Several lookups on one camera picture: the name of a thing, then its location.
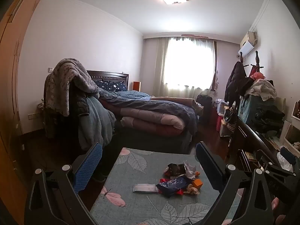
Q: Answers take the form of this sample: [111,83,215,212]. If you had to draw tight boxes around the sheer white curtain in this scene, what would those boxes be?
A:
[153,37,217,96]

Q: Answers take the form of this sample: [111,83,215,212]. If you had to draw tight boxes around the black puffer jacket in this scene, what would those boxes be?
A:
[69,82,91,118]

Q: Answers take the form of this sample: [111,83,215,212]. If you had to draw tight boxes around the blue fleece blanket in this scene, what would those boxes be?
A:
[78,96,116,150]

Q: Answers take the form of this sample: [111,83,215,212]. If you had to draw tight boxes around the clear plastic storage box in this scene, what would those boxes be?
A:
[216,98,229,114]

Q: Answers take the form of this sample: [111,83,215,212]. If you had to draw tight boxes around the dark blue pouch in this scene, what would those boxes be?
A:
[280,146,296,166]

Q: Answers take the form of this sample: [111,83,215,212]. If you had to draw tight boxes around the tan paper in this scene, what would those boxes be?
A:
[183,184,200,195]

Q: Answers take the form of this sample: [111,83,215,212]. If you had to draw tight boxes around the white plastic bag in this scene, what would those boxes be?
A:
[277,152,293,171]

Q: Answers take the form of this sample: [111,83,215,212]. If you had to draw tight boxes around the dark wooden dresser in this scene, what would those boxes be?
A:
[228,117,282,169]

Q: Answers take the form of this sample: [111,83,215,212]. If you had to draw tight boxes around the dark blue snack bag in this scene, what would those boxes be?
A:
[156,177,188,198]

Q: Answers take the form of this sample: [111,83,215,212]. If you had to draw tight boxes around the wooden coat rack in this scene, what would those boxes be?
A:
[235,51,264,80]

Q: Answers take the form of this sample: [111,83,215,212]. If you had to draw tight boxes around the dark wooden bed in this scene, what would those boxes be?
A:
[86,70,204,155]

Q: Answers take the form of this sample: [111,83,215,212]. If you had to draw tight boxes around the grey fuzzy blanket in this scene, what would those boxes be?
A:
[44,58,100,116]

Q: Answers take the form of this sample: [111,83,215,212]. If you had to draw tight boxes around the star print pillow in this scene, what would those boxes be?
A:
[94,80,128,92]

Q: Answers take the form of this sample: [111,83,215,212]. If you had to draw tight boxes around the wall air conditioner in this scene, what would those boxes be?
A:
[238,31,258,57]

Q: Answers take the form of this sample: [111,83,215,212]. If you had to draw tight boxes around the striped bag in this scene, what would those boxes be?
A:
[221,108,237,136]

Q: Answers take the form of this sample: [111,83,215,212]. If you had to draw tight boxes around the white packet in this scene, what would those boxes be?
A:
[133,183,158,193]

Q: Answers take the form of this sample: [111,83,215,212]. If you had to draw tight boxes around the white paper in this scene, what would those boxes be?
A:
[183,160,197,180]

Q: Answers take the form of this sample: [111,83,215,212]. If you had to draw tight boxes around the wooden wardrobe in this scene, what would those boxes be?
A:
[0,0,54,216]

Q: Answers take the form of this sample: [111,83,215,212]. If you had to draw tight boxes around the black hanging coat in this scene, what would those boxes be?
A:
[224,61,255,108]

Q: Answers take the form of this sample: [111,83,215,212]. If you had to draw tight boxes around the brown folded blanket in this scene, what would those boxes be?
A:
[150,96,204,115]

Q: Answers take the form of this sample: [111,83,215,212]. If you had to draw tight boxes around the brown curtain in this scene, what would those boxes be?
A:
[212,41,218,92]

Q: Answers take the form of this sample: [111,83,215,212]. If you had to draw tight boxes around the person's right hand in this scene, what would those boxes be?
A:
[271,197,291,225]

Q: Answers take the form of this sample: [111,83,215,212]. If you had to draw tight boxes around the dark blue quilt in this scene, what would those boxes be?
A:
[98,88,198,135]

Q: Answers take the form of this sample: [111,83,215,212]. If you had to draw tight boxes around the white shelf unit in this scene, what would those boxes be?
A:
[282,101,300,158]

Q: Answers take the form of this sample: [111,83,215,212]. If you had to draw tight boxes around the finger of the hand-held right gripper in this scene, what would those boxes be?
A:
[255,149,298,177]

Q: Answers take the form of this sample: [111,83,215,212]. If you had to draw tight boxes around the floral grey tablecloth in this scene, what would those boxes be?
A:
[90,148,237,225]

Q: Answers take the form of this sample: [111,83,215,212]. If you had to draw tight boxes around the teal box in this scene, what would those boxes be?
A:
[239,95,276,125]

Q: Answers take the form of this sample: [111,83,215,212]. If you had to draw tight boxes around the white garment heap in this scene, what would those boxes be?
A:
[245,78,277,101]

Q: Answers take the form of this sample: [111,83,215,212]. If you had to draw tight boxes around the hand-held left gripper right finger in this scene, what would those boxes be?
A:
[195,142,275,225]

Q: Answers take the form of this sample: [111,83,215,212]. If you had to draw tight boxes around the dark wrapper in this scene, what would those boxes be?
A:
[167,163,187,177]

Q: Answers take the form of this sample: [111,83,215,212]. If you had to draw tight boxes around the books in desk shelf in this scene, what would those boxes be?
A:
[244,151,257,162]

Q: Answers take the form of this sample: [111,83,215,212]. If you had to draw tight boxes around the dark clothes pile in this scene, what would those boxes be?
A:
[252,105,285,132]

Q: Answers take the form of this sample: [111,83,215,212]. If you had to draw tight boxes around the black suitcase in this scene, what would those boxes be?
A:
[196,94,212,122]

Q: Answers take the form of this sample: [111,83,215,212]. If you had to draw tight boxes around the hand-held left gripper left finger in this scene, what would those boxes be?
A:
[25,142,104,225]

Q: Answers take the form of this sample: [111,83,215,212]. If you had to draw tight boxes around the pink folded comforter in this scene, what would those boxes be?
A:
[121,106,185,137]

